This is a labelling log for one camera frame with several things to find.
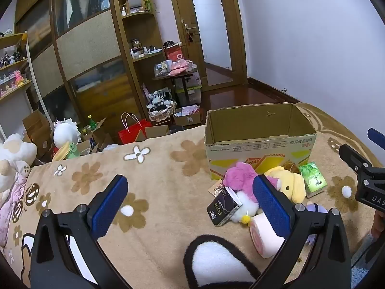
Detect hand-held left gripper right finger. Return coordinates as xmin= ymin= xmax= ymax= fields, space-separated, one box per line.
xmin=252 ymin=174 xmax=352 ymax=289

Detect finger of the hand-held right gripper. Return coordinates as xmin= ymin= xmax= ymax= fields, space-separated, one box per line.
xmin=367 ymin=128 xmax=385 ymax=150
xmin=339 ymin=144 xmax=375 ymax=173

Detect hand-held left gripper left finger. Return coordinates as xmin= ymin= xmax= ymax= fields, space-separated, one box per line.
xmin=30 ymin=174 xmax=133 ymax=289

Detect white fluffy plush toy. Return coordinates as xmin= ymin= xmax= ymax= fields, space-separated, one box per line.
xmin=231 ymin=190 xmax=260 ymax=226

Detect yellow dog plush toy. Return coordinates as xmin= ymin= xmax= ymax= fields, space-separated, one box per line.
xmin=265 ymin=165 xmax=307 ymax=204

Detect pink toilet paper roll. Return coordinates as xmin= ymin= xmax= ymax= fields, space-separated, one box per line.
xmin=250 ymin=212 xmax=286 ymax=259

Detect pink plush toy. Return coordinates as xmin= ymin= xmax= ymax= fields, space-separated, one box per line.
xmin=222 ymin=162 xmax=279 ymax=202

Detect purple and white plush toy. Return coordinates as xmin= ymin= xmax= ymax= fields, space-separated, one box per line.
xmin=304 ymin=203 xmax=328 ymax=244

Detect green tissue packet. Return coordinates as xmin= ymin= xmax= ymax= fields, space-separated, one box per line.
xmin=299 ymin=162 xmax=328 ymax=198

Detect printed cardboard box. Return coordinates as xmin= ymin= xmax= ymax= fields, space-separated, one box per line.
xmin=205 ymin=102 xmax=317 ymax=181

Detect person's right hand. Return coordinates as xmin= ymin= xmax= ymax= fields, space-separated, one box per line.
xmin=371 ymin=209 xmax=385 ymax=239

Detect metal keyring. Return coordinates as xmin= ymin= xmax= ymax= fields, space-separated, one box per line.
xmin=209 ymin=181 xmax=226 ymax=198

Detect green frog plush toy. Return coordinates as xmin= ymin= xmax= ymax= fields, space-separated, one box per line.
xmin=52 ymin=141 xmax=81 ymax=161

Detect cardboard box with bottles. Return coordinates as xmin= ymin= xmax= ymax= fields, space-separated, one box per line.
xmin=80 ymin=117 xmax=113 ymax=155

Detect red paper bag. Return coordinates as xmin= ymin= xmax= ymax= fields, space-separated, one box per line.
xmin=118 ymin=112 xmax=152 ymax=145

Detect white round plush toy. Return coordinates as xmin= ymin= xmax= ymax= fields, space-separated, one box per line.
xmin=53 ymin=118 xmax=82 ymax=149

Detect flat brown cardboard box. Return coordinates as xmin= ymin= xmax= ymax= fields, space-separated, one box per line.
xmin=135 ymin=124 xmax=170 ymax=143

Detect pink cloth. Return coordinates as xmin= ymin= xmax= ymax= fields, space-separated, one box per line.
xmin=0 ymin=169 xmax=31 ymax=247

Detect white cat plush toy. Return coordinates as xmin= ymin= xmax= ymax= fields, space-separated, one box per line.
xmin=0 ymin=133 xmax=37 ymax=193

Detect plain cardboard box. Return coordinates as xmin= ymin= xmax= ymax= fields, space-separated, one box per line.
xmin=22 ymin=110 xmax=55 ymax=160

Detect lace trimmed basket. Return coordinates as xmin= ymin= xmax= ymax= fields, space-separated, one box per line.
xmin=147 ymin=87 xmax=176 ymax=122

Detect small open cardboard box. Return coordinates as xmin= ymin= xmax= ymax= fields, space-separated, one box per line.
xmin=174 ymin=105 xmax=201 ymax=126

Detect wooden corner shelf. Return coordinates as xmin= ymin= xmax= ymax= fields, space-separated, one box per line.
xmin=114 ymin=0 xmax=178 ymax=121

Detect translucent storage box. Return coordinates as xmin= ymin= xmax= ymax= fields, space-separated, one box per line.
xmin=176 ymin=69 xmax=202 ymax=106

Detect small wooden table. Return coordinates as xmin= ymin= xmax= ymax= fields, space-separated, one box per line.
xmin=152 ymin=72 xmax=194 ymax=109

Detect white pole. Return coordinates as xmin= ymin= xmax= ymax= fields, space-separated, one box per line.
xmin=26 ymin=39 xmax=50 ymax=118

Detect pink packets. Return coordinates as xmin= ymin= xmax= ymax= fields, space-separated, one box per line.
xmin=167 ymin=60 xmax=197 ymax=77

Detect red box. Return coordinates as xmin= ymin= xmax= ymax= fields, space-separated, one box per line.
xmin=164 ymin=44 xmax=184 ymax=62

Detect wooden wardrobe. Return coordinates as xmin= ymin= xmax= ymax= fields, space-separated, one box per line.
xmin=13 ymin=0 xmax=151 ymax=136

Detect wooden door with glass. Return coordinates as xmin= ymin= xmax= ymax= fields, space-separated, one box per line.
xmin=167 ymin=0 xmax=249 ymax=92

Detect wall shelf with figurines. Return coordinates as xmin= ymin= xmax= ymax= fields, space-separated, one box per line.
xmin=0 ymin=32 xmax=33 ymax=100

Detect picture frame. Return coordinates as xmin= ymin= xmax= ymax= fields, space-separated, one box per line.
xmin=126 ymin=0 xmax=144 ymax=14

